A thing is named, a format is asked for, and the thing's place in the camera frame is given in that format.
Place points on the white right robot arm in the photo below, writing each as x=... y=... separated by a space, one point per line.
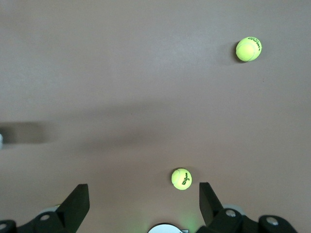
x=165 y=229

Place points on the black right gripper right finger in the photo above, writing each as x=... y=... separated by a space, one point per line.
x=211 y=213

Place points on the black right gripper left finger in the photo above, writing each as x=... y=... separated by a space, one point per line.
x=70 y=213

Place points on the brown table mat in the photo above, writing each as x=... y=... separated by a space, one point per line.
x=121 y=72

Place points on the yellow-green tennis ball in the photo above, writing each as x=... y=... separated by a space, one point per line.
x=247 y=49
x=181 y=178

